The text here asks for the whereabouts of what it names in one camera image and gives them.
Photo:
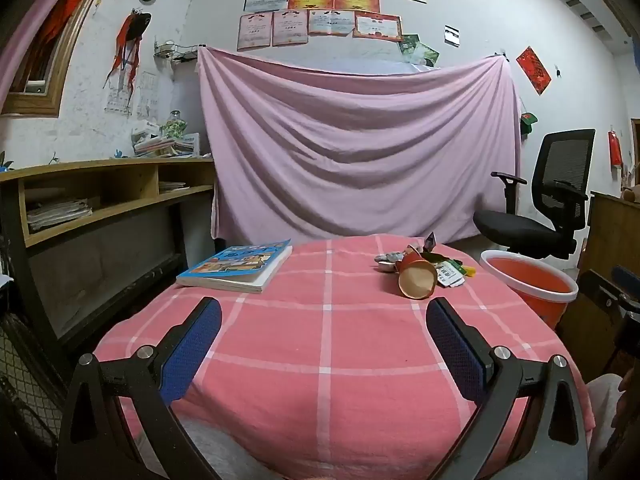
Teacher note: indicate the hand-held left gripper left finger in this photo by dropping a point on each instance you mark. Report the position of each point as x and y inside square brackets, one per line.
[192, 350]

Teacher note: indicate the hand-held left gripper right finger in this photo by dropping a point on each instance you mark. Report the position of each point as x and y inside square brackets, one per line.
[457, 350]

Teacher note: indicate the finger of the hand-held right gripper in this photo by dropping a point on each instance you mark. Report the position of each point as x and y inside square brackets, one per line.
[602, 290]
[627, 280]

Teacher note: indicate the orange bucket with white rim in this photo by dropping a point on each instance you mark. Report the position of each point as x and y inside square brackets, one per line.
[530, 280]

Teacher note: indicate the white printed wrapper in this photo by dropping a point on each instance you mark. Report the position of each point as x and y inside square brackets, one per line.
[447, 275]

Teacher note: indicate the small yellow scrap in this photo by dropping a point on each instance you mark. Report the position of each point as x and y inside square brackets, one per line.
[470, 271]

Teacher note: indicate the red brown paper cup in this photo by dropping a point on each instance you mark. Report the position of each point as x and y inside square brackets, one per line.
[416, 280]

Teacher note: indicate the dark foil snack wrapper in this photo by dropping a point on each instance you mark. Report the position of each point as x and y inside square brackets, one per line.
[430, 245]

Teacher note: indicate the wooden cabinet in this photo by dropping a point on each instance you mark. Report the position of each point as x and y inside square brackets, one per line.
[610, 230]

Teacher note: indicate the person's grey trouser leg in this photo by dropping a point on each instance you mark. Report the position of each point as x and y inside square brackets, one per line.
[605, 425]

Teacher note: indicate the blue illustrated book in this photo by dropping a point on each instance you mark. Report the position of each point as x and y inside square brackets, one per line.
[235, 265]

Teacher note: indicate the black mesh office chair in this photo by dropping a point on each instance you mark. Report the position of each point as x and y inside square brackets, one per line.
[515, 232]

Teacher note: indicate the pink checked tablecloth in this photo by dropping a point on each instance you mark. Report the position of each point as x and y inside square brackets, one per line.
[325, 350]

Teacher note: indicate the red hanging pouch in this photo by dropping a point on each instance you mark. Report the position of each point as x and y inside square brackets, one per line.
[615, 147]

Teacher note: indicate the thin booklets in cubby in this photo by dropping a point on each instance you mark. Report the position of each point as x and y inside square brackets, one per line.
[172, 186]

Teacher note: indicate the metal mesh rack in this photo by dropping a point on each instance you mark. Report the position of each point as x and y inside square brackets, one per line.
[30, 385]

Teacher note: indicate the green cap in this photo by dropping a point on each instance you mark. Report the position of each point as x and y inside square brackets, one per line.
[528, 121]

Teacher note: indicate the stack of papers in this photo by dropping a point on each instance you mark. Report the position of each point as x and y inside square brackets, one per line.
[57, 215]

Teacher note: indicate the stack of books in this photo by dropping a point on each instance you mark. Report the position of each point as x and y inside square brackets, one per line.
[165, 146]

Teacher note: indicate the wooden desk shelf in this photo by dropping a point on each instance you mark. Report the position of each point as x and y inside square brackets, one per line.
[100, 165]

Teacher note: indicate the white box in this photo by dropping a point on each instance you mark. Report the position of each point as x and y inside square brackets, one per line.
[145, 130]

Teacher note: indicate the glass candy jar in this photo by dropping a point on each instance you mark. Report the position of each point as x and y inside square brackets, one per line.
[174, 125]

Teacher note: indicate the hanging pink sheet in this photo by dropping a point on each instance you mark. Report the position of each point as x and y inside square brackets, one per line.
[350, 150]

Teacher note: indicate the green landscape photo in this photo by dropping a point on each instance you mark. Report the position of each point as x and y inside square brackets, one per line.
[407, 45]
[427, 55]

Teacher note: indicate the black white small poster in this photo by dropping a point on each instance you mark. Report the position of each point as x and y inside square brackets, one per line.
[452, 35]

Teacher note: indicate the red tassel ornament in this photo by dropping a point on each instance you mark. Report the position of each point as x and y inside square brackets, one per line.
[130, 35]

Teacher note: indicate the pink curtain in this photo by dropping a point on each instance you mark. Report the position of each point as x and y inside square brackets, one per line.
[20, 45]

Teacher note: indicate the red paper wall decoration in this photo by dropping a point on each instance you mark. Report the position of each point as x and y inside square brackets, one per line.
[534, 70]

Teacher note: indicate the paper wall chart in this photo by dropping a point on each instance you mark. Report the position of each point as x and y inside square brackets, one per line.
[117, 97]
[146, 95]

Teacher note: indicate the wooden window frame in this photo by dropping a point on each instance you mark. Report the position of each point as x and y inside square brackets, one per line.
[65, 60]

